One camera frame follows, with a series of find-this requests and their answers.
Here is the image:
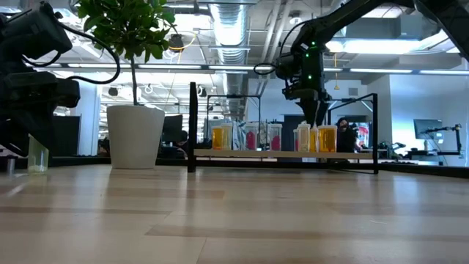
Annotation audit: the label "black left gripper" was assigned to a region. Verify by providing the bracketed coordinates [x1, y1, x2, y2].
[0, 60, 56, 159]

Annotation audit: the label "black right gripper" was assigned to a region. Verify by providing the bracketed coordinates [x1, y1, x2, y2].
[282, 36, 330, 128]

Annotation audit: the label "pale yellow pill bottle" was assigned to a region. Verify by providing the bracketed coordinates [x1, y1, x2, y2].
[221, 122, 234, 150]
[297, 122, 311, 153]
[28, 134, 50, 174]

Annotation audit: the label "wooden shelf black metal legs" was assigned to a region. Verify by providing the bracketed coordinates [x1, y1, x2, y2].
[187, 81, 380, 175]

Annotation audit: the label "person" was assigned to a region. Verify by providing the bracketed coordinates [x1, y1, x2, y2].
[335, 117, 362, 153]
[174, 130, 190, 155]

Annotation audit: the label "black partition panel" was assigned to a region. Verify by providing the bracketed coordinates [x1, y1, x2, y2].
[51, 115, 82, 158]

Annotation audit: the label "colourful display screen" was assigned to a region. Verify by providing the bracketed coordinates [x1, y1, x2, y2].
[347, 122, 371, 147]

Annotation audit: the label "white building pillar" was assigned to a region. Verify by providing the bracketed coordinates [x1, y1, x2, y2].
[75, 80, 103, 157]

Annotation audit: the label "white plant pot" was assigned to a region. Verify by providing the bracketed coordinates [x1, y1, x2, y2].
[106, 104, 166, 170]

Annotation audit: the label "black office monitor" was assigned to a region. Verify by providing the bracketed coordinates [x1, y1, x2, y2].
[413, 118, 444, 141]
[162, 114, 184, 143]

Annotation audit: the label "green leafy plant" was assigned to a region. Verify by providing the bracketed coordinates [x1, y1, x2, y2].
[75, 0, 177, 107]

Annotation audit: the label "black aluminium crossbar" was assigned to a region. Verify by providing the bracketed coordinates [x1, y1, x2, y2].
[155, 157, 378, 170]

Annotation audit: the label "long ceiling light strip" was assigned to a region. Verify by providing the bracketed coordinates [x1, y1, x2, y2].
[21, 61, 469, 76]

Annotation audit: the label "black hanging ceiling device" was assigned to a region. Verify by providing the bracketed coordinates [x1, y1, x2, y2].
[168, 33, 185, 51]

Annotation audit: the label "yellow hanging cord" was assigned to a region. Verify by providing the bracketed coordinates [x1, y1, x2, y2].
[333, 53, 340, 92]

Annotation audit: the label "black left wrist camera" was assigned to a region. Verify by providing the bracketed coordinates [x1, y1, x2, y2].
[14, 72, 81, 109]

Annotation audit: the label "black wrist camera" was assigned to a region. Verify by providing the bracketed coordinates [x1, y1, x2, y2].
[14, 72, 81, 109]
[274, 53, 305, 81]

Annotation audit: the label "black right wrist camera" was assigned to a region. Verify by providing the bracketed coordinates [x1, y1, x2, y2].
[274, 53, 305, 81]

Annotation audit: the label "thin black cable loop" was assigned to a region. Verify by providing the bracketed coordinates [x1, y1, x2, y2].
[253, 62, 278, 76]

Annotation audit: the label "black looped cable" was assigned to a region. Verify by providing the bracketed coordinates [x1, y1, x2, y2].
[278, 20, 312, 56]
[21, 20, 122, 86]

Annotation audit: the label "silver ventilation duct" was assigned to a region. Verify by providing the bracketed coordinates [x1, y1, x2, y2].
[208, 0, 254, 122]

